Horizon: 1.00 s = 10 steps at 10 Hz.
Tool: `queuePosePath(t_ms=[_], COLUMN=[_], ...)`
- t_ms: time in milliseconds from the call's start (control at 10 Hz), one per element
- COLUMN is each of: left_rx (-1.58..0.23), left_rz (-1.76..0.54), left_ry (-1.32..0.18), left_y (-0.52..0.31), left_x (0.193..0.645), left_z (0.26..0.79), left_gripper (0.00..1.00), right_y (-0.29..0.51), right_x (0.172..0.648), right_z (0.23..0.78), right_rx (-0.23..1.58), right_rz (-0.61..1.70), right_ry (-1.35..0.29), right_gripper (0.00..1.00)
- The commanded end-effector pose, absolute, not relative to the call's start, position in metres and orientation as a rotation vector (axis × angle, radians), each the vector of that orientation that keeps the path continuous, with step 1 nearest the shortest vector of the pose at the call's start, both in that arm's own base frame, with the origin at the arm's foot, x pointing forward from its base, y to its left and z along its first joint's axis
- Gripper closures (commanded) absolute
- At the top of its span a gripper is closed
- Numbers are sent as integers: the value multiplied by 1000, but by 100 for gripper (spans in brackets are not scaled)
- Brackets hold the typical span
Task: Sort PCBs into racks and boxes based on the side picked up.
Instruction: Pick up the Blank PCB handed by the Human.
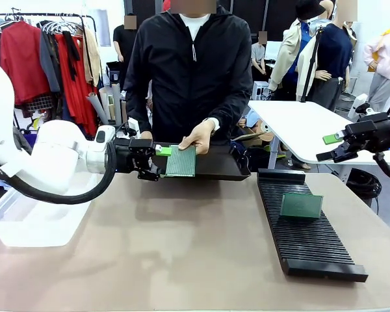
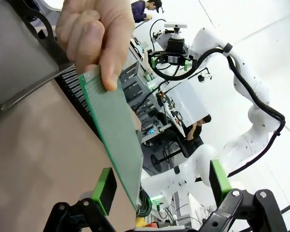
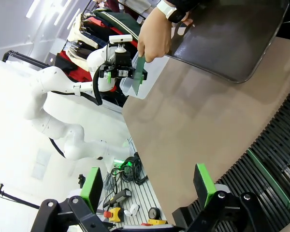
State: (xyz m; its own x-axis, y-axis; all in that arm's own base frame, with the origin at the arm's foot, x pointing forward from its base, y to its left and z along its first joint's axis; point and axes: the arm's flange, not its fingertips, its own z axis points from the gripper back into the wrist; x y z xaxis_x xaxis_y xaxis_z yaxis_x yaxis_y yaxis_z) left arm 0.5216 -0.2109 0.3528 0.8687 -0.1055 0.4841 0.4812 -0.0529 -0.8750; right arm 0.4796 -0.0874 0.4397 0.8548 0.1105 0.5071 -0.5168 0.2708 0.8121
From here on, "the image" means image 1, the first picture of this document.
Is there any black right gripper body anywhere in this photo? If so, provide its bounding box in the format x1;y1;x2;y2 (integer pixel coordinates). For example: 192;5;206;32
343;116;390;153

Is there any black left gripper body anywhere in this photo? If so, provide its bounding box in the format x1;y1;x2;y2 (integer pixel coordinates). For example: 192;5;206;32
113;137;157;174

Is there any green PCB board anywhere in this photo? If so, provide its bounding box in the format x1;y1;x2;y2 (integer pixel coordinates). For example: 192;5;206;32
279;192;324;220
164;144;198;178

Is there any black plastic tray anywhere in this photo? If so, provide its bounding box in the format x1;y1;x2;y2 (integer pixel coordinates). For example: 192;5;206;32
148;141;252;182

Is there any person's right forearm black sleeve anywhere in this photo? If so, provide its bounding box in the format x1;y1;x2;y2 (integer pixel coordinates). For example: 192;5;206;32
123;81;154;134

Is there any person's left forearm black sleeve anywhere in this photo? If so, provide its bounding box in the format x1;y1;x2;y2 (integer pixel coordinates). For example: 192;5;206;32
210;81;254;131

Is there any person's left hand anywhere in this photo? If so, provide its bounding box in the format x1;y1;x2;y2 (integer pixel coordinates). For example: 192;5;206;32
177;120;216;157

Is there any white desk device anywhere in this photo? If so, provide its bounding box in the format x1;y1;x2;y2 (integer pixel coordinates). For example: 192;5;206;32
346;93;380;122

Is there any white table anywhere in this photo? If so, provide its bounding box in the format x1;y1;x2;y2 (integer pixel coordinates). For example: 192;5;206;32
248;99;390;166

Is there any beige paper roll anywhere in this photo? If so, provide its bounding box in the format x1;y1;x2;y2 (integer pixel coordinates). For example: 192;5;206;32
110;82;124;126

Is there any white wristwatch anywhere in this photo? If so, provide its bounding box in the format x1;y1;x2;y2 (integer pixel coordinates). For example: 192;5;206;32
202;116;222;133

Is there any grey paper roll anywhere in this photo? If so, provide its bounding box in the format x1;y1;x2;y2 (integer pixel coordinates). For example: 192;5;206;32
85;92;109;125

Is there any mannequin pink jacket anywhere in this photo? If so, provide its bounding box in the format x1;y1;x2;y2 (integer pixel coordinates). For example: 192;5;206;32
363;12;390;105

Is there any cardboard box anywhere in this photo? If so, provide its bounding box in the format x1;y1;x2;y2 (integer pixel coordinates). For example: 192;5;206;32
231;120;277;148

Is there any mannequin navy top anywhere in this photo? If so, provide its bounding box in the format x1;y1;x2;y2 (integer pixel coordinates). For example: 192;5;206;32
307;0;358;111

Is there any red dress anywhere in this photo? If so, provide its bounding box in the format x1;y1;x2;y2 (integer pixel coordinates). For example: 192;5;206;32
54;31;98;137

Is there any person torso black jacket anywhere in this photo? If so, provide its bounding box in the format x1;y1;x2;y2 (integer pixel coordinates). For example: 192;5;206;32
123;5;254;146

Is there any black stool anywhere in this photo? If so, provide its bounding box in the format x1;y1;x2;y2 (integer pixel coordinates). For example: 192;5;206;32
105;60;122;88

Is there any mannequin beige coat black hat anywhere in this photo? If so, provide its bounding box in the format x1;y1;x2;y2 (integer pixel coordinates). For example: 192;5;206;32
268;0;328;101

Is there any black slotted PCB rack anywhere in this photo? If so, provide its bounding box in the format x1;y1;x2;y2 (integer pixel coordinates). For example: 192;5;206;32
257;168;369;283

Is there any beige garment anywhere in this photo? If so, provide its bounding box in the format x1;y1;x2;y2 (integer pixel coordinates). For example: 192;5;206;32
82;26;102;88

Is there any plaid skirt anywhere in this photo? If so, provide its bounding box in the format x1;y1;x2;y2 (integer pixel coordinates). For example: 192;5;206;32
25;93;55;113

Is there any seated person grey shirt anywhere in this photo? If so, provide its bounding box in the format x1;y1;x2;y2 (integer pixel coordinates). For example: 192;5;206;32
250;31;270;77

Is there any standing person in black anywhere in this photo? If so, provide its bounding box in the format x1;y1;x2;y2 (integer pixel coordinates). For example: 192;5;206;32
112;14;138;82

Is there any clear plastic box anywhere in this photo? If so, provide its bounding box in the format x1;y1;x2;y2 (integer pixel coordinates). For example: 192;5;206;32
0;175;92;248

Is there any black scarf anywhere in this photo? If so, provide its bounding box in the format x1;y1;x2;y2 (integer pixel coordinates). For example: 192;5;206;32
62;30;81;83

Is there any dark grey garment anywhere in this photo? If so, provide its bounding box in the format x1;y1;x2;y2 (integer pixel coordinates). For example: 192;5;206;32
38;28;62;94

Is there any red jacket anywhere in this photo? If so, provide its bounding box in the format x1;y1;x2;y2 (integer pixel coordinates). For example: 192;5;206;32
0;20;52;107

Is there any black metal clothes rack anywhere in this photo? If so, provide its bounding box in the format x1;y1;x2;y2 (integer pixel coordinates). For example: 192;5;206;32
0;12;99;131

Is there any black cable bundle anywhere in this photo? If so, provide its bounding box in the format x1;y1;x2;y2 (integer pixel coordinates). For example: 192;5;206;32
345;167;383;200

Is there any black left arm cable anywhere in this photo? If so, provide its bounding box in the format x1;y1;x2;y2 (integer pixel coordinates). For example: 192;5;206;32
0;142;118;206

